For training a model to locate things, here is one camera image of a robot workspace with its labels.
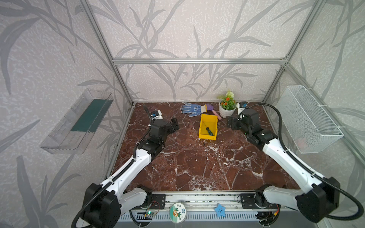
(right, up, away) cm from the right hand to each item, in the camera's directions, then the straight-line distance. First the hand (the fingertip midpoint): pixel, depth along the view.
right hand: (234, 116), depth 80 cm
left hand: (-36, -3, 0) cm, 36 cm away
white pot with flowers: (+1, +7, +20) cm, 21 cm away
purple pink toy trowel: (-10, +7, +35) cm, 37 cm away
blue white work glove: (-21, +4, +35) cm, 41 cm away
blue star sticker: (-10, -47, -10) cm, 50 cm away
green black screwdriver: (-12, -11, +21) cm, 26 cm away
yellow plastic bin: (-11, -4, +28) cm, 30 cm away
